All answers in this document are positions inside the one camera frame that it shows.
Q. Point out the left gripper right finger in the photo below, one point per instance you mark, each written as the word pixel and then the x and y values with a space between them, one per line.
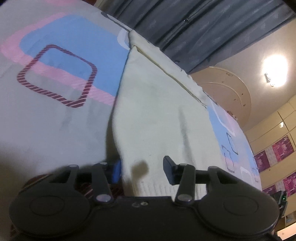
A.
pixel 172 171

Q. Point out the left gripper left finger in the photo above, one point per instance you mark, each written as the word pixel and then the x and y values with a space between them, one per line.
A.
pixel 114 172

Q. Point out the cream white small garment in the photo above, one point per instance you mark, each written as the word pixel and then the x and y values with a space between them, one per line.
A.
pixel 153 116

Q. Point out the cream wardrobe with pink panels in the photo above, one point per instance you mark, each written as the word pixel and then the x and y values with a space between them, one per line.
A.
pixel 273 144

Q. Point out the cream round headboard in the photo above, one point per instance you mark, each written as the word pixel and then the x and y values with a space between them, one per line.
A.
pixel 227 90

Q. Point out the patterned bed sheet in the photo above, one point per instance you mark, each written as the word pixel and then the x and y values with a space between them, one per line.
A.
pixel 61 69

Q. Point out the blue-grey centre curtain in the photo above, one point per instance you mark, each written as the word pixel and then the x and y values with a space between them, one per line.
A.
pixel 199 34

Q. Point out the wall lamp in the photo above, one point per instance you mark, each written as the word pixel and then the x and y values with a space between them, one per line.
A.
pixel 269 80

